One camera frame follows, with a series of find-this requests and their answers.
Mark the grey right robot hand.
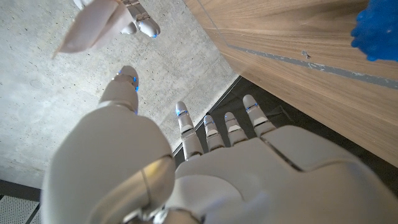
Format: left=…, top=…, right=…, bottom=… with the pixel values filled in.
left=119, top=0, right=161, bottom=39

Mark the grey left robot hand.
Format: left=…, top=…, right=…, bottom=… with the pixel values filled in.
left=40, top=65, right=398, bottom=224

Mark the tan adhesive bandage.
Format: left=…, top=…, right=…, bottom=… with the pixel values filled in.
left=52, top=0, right=134, bottom=58

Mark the blue spiky ball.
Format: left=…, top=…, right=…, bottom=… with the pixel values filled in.
left=351, top=0, right=398, bottom=62

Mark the grey perforated panel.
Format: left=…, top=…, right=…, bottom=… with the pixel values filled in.
left=0, top=194, right=43, bottom=224

